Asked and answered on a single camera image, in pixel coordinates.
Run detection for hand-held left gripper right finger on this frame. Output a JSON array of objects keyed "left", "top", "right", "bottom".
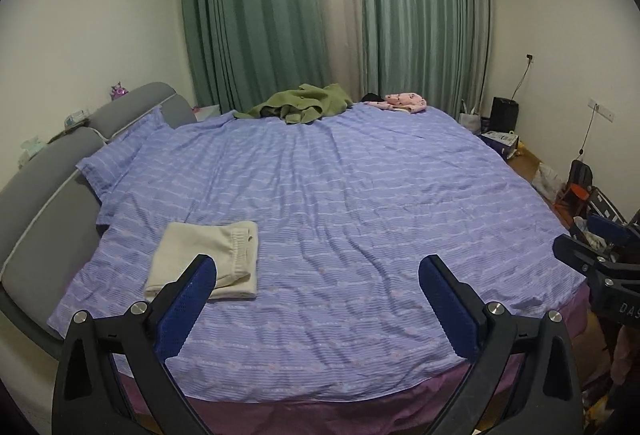
[{"left": 418, "top": 254, "right": 585, "bottom": 435}]

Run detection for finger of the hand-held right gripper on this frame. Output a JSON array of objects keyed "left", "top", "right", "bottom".
[
  {"left": 552, "top": 233, "right": 621, "bottom": 277},
  {"left": 585, "top": 214, "right": 640, "bottom": 258}
]

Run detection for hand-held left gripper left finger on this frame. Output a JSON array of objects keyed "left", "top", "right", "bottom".
[{"left": 51, "top": 254, "right": 236, "bottom": 435}]

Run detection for cream pants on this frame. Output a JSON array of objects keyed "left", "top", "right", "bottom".
[{"left": 145, "top": 221, "right": 261, "bottom": 301}]

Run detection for white plastic bag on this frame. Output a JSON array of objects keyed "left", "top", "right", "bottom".
[{"left": 531, "top": 162, "right": 564, "bottom": 202}]

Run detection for blue and white box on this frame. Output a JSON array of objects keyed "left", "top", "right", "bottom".
[{"left": 481, "top": 130, "right": 519, "bottom": 161}]

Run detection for purple striped bedsheet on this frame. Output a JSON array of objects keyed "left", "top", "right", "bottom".
[{"left": 47, "top": 102, "right": 588, "bottom": 403}]

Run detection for black tower appliance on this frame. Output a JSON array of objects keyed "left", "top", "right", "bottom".
[{"left": 490, "top": 96, "right": 521, "bottom": 134}]

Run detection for purple mattress cover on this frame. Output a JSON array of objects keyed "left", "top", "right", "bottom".
[{"left": 114, "top": 290, "right": 592, "bottom": 435}]

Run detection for purple striped pillow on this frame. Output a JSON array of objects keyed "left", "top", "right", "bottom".
[{"left": 75, "top": 105, "right": 174, "bottom": 212}]

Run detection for white paper bag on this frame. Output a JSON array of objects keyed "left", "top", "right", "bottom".
[{"left": 459, "top": 100, "right": 482, "bottom": 134}]

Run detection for grey padded headboard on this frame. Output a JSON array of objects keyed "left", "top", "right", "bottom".
[{"left": 0, "top": 82, "right": 197, "bottom": 351}]

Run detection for pink patterned garment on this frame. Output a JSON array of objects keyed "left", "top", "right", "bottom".
[{"left": 362, "top": 92, "right": 428, "bottom": 114}]

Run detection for tissue pack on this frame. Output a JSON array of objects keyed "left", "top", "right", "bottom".
[{"left": 62, "top": 108, "right": 91, "bottom": 129}]

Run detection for olive green garment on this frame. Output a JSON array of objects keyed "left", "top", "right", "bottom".
[{"left": 234, "top": 84, "right": 355, "bottom": 125}]

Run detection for white wall power strip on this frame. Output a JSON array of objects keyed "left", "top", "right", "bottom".
[{"left": 587, "top": 99, "right": 616, "bottom": 121}]

